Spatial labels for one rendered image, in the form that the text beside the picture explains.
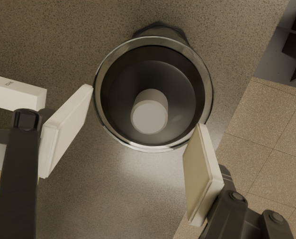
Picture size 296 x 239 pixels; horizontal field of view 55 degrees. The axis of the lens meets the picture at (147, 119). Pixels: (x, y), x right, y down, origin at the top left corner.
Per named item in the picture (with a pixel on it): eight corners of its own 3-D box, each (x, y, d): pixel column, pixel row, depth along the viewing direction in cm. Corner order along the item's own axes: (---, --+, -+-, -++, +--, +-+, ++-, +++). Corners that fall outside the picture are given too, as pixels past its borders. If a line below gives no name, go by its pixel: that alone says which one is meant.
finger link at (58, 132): (46, 180, 14) (31, 176, 14) (84, 124, 21) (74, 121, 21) (58, 129, 13) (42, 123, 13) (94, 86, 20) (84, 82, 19)
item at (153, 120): (94, 118, 29) (75, 150, 23) (121, 27, 25) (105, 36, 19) (181, 147, 29) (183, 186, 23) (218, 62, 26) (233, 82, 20)
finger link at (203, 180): (210, 179, 14) (225, 184, 14) (197, 121, 20) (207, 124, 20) (187, 225, 15) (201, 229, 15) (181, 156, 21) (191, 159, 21)
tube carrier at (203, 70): (117, 76, 47) (79, 133, 27) (137, 8, 43) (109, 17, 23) (179, 97, 47) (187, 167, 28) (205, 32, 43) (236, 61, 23)
